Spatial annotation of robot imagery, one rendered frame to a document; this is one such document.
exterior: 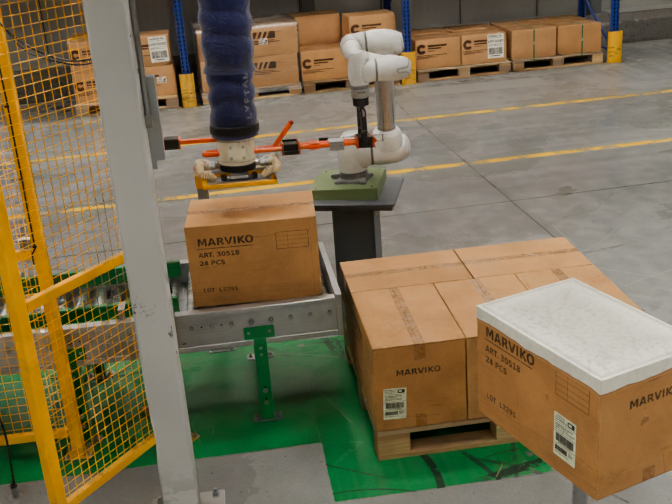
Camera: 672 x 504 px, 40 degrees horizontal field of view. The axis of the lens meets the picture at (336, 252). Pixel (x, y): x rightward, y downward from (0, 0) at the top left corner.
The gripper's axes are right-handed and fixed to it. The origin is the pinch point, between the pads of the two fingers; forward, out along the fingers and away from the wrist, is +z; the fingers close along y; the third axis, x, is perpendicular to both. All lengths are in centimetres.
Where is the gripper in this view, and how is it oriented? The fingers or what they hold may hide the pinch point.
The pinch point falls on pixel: (363, 139)
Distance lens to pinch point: 443.2
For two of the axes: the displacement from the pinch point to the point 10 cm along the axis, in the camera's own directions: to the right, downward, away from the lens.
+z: 0.7, 9.3, 3.6
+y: 1.3, 3.5, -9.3
